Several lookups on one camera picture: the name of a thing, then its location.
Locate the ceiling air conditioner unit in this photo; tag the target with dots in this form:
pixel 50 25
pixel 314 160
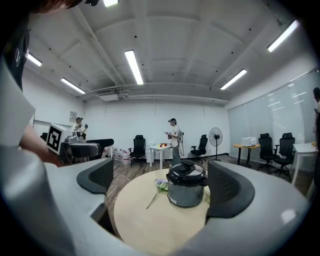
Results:
pixel 107 94

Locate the white desk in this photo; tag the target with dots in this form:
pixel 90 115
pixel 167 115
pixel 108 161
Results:
pixel 305 148

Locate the black standing fan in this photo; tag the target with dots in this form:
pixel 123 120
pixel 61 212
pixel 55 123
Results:
pixel 215 136

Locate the grey wall panel box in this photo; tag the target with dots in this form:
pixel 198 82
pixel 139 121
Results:
pixel 73 117

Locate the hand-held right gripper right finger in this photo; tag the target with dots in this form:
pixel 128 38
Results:
pixel 225 190

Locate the pale yellow artificial flower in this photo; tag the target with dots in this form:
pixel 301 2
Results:
pixel 207 197

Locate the white rectangular table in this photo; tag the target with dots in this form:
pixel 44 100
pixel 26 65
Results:
pixel 160 148

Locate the small red and yellow items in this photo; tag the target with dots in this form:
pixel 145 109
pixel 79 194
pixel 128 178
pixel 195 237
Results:
pixel 163 144

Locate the grey pressure cooker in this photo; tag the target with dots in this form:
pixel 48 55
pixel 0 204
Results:
pixel 186 193

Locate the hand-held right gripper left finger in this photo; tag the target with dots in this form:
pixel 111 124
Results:
pixel 100 175

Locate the row of water jugs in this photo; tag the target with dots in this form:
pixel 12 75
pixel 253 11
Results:
pixel 122 156

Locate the person's left forearm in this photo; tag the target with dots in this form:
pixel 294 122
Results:
pixel 32 145

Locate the white microwave oven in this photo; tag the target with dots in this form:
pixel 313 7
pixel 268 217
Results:
pixel 248 141

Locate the black office chair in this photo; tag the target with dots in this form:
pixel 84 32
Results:
pixel 138 147
pixel 201 147
pixel 266 150
pixel 285 152

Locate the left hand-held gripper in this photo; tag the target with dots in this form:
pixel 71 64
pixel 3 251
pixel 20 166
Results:
pixel 53 137

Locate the ceiling light strip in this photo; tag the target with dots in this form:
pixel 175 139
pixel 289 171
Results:
pixel 233 79
pixel 283 36
pixel 110 2
pixel 73 85
pixel 134 67
pixel 34 59

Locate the purple artificial flower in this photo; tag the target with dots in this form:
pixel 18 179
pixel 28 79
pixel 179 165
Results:
pixel 161 184

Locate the black and silver pressure cooker lid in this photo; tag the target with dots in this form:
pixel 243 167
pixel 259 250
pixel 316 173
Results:
pixel 186 173

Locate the round orange-edged table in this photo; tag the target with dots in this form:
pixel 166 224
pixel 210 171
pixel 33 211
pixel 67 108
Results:
pixel 246 145

